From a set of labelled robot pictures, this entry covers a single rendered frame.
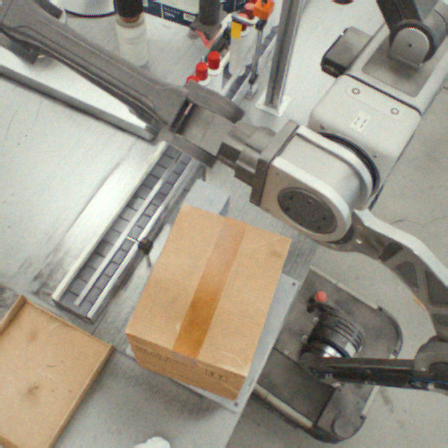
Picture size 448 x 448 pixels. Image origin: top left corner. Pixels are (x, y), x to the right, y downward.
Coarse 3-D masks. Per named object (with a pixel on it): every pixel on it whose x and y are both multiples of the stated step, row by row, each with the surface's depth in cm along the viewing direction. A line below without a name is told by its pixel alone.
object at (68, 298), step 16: (272, 32) 169; (224, 80) 157; (240, 80) 158; (224, 96) 154; (160, 160) 142; (160, 176) 139; (176, 176) 140; (144, 192) 137; (160, 192) 137; (128, 208) 134; (112, 224) 132; (144, 224) 132; (112, 240) 129; (96, 256) 127; (80, 272) 125; (112, 272) 125; (80, 288) 123; (96, 288) 123; (64, 304) 121
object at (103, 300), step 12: (264, 60) 165; (240, 96) 157; (192, 168) 143; (180, 180) 139; (168, 204) 138; (156, 216) 134; (156, 228) 136; (132, 252) 128; (132, 264) 131; (120, 276) 127; (108, 288) 123; (108, 300) 126; (72, 312) 122; (96, 312) 122
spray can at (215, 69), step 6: (210, 54) 134; (216, 54) 134; (210, 60) 133; (216, 60) 133; (210, 66) 135; (216, 66) 135; (210, 72) 136; (216, 72) 136; (222, 72) 138; (216, 78) 138; (216, 84) 140; (216, 90) 142
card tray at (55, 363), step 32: (32, 320) 123; (64, 320) 124; (0, 352) 119; (32, 352) 119; (64, 352) 120; (96, 352) 120; (0, 384) 116; (32, 384) 116; (64, 384) 116; (0, 416) 112; (32, 416) 113; (64, 416) 110
